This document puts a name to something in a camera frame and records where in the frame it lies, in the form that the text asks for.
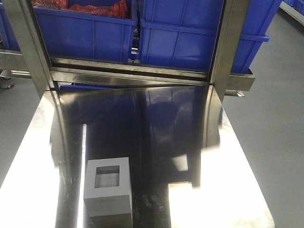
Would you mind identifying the gray square hollow base block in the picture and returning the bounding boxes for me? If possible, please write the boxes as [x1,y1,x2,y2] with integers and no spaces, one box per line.
[84,157,132,217]

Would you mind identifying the blue plastic bin right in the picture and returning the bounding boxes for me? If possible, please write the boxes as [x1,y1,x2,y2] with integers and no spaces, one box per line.
[138,0,281,73]

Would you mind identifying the blue bin with red contents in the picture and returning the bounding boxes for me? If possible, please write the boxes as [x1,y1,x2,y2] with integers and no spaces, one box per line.
[34,0,138,62]

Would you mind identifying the red mesh bagged items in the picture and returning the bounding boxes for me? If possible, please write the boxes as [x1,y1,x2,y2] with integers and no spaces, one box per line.
[31,0,129,18]

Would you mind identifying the stainless steel rack frame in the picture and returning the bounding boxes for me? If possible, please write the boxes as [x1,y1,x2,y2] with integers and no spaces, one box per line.
[0,0,255,99]

